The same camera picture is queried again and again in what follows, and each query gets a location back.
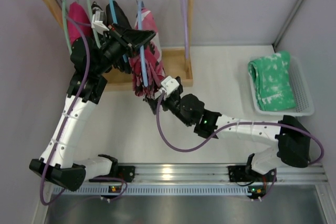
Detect pink floral trousers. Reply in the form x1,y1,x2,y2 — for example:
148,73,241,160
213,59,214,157
128,7,166,114

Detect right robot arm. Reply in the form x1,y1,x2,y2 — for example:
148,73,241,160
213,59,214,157
156,76,311,179

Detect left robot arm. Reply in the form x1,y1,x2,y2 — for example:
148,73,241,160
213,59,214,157
29,24,156,191

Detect black trousers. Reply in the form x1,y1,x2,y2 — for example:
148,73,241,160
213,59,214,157
106,1,132,29

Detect pale green hanger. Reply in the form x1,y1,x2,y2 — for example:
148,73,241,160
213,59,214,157
86,0,101,48

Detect lilac hanger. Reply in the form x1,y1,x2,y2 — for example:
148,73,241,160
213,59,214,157
180,0,190,60

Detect wooden clothes rack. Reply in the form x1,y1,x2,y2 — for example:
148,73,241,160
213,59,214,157
30,0,197,91

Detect black white patterned garment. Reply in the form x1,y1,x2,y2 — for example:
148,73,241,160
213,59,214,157
91,1,104,14

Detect magenta garment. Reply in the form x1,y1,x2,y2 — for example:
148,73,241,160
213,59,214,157
67,2,93,45

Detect green white towel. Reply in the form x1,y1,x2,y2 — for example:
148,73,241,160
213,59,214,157
247,51,296,112

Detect white plastic basket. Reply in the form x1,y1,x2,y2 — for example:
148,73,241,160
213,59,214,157
248,56,315,117

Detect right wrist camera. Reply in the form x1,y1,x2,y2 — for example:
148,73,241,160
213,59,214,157
159,76,180,100

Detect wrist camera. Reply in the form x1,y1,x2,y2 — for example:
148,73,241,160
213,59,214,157
91,10,109,35
159,76,180,100

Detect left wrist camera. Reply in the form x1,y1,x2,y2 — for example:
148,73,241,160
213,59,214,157
91,10,109,35

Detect aluminium mounting rail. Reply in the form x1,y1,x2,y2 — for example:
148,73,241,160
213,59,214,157
132,163,328,185

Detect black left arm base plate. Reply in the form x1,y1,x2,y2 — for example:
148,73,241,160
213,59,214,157
111,165,135,183

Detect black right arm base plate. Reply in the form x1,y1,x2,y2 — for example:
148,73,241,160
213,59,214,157
228,165,276,185

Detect white slotted cable duct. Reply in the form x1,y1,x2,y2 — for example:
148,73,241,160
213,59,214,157
52,184,264,196

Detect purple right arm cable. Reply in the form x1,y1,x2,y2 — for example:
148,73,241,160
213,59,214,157
156,94,325,201

